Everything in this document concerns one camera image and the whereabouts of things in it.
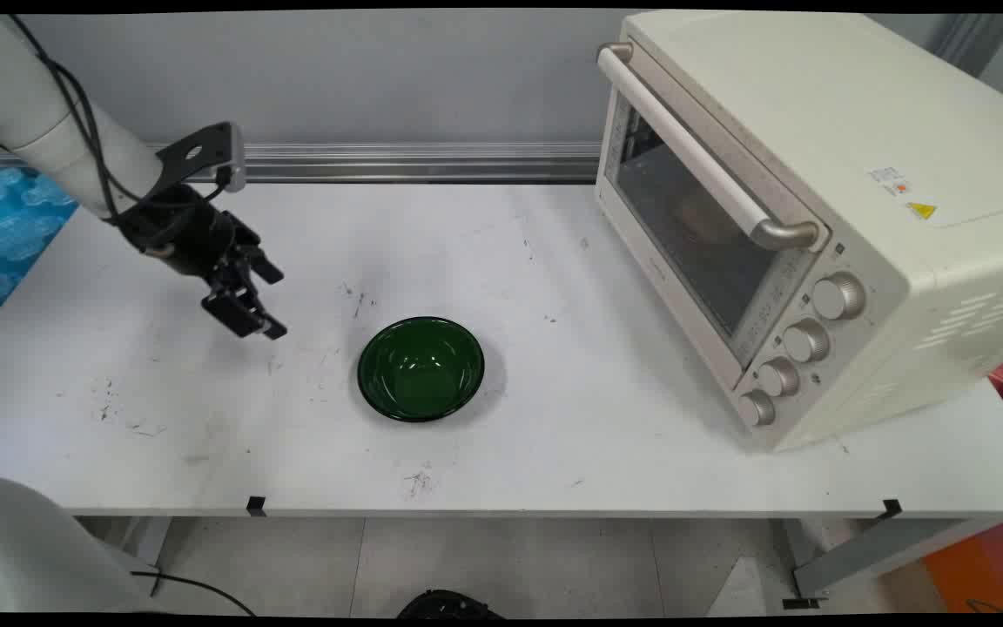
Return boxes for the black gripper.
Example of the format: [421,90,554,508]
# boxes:
[121,185,288,341]

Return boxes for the glass oven door with handle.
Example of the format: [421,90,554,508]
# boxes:
[593,41,833,369]

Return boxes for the dark green bowl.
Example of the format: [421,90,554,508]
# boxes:
[356,316,486,424]

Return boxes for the blue bubble wrap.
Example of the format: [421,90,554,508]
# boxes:
[0,165,78,342]

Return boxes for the grey upright table leg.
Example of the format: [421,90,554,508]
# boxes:
[117,517,173,569]

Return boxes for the black round floor object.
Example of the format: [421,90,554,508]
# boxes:
[395,589,504,619]

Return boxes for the largest silver oven knob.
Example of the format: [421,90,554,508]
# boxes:
[811,272,867,321]

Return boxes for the cream toaster oven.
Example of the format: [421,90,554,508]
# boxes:
[593,10,1003,454]

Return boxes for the white label sticker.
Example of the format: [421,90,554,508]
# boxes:
[866,165,913,198]

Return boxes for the grey slanted table leg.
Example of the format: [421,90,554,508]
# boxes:
[791,518,994,602]

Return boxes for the orange floor mat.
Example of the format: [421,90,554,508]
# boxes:
[923,521,1003,616]

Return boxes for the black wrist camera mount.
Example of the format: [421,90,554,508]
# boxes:
[155,122,248,194]

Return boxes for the aluminium profile rail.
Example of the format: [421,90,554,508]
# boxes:
[0,142,603,185]

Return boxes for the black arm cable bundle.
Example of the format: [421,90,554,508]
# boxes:
[7,13,256,616]

